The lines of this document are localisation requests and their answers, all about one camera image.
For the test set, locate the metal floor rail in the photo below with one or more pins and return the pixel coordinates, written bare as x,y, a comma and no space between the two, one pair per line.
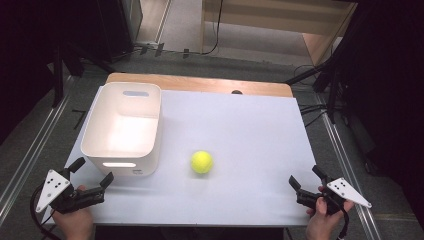
30,146
346,170

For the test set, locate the yellow tennis ball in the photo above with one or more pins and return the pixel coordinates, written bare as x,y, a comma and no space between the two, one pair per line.
201,162

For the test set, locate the light wooden partition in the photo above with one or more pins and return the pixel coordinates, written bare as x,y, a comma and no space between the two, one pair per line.
266,15

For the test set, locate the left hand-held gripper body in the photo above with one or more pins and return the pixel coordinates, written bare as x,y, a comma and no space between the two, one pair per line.
53,190

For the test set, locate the person's left hand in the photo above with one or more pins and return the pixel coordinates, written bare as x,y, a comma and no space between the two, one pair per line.
75,221

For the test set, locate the black curtain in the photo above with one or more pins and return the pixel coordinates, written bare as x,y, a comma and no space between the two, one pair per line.
393,83
30,43

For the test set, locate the power strip with plugs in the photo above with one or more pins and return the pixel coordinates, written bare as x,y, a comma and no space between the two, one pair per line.
151,46

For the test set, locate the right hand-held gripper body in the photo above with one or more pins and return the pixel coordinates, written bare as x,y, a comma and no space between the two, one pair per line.
345,194

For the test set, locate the black tripod stand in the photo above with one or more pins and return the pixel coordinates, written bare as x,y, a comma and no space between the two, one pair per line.
328,70

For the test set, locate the person's right hand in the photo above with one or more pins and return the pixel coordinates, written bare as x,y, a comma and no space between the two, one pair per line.
321,221

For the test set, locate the white plastic storage bin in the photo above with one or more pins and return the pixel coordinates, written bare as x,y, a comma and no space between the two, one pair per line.
123,130

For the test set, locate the black metal stand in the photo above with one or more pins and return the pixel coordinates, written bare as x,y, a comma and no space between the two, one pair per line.
58,73

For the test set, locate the white table cover sheet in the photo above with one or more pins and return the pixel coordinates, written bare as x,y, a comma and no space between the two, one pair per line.
250,133

